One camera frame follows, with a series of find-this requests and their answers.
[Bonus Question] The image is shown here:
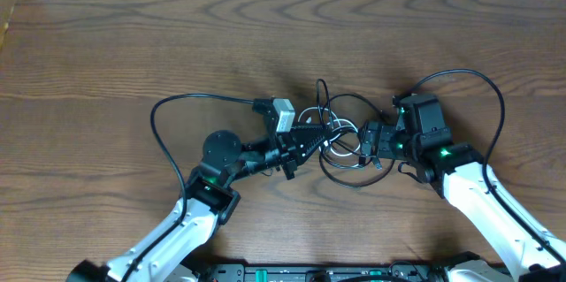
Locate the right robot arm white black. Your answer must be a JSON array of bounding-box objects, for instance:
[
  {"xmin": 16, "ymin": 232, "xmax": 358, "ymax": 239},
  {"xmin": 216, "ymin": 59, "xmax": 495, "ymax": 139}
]
[{"xmin": 359, "ymin": 95, "xmax": 565, "ymax": 281}]

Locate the black usb cable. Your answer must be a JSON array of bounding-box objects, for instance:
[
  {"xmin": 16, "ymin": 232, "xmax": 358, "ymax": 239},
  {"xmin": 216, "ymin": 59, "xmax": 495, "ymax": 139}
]
[{"xmin": 314, "ymin": 78, "xmax": 396, "ymax": 189}]

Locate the white usb cable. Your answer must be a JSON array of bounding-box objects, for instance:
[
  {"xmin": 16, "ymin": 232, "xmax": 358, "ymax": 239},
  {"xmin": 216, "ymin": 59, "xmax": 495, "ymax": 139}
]
[{"xmin": 297, "ymin": 105, "xmax": 360, "ymax": 157}]

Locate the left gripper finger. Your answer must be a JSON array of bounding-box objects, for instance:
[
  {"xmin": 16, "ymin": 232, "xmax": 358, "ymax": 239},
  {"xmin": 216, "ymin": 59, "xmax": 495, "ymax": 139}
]
[
  {"xmin": 297, "ymin": 136, "xmax": 328, "ymax": 164},
  {"xmin": 291, "ymin": 124, "xmax": 331, "ymax": 141}
]

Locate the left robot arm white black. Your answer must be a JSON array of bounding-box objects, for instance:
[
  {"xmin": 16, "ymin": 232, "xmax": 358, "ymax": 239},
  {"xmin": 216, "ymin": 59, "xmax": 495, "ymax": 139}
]
[{"xmin": 66, "ymin": 124, "xmax": 333, "ymax": 281}]

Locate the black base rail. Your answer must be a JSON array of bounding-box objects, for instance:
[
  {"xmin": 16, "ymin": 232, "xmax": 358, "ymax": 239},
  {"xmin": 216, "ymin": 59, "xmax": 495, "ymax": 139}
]
[{"xmin": 207, "ymin": 262, "xmax": 514, "ymax": 282}]

